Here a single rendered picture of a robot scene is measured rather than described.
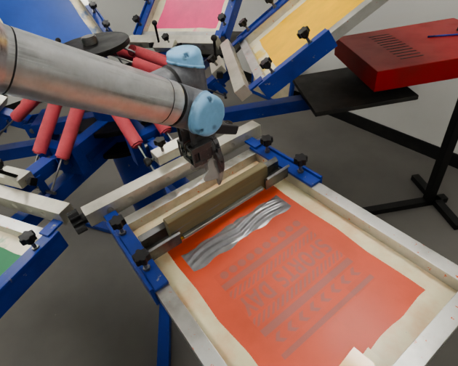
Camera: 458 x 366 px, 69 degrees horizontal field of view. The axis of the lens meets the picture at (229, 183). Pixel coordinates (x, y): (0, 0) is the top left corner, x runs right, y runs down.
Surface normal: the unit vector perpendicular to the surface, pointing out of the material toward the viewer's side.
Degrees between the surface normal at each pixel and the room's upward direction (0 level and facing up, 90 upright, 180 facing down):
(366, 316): 0
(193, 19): 32
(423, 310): 0
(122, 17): 90
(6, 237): 0
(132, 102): 101
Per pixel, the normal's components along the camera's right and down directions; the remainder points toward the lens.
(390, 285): -0.12, -0.75
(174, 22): -0.31, -0.30
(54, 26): 0.22, -0.39
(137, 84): 0.78, -0.04
